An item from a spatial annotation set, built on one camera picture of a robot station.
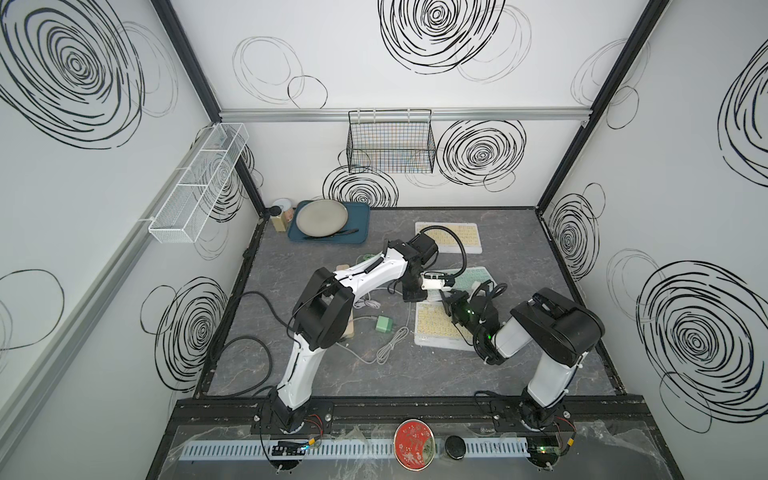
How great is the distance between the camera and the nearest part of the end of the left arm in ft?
2.23

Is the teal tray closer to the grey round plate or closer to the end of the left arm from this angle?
the grey round plate

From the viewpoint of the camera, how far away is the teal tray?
114cm

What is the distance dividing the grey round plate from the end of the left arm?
440mm

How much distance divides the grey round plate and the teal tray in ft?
0.04

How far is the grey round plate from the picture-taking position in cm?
114
